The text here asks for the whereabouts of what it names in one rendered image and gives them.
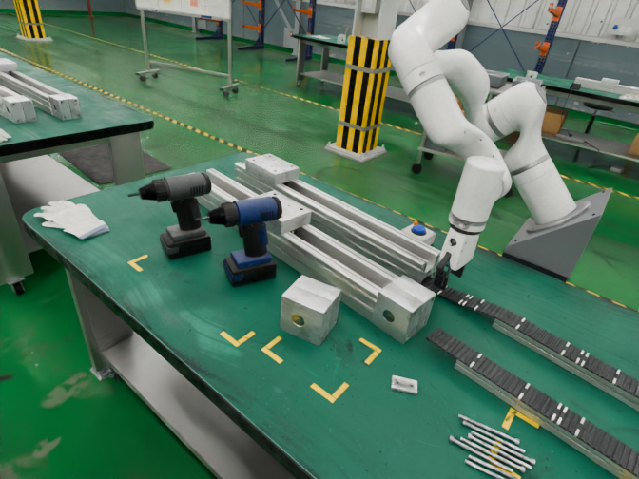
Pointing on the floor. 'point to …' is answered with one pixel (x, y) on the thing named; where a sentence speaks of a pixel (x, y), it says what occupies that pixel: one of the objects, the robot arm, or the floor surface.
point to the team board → (220, 9)
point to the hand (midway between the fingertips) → (448, 277)
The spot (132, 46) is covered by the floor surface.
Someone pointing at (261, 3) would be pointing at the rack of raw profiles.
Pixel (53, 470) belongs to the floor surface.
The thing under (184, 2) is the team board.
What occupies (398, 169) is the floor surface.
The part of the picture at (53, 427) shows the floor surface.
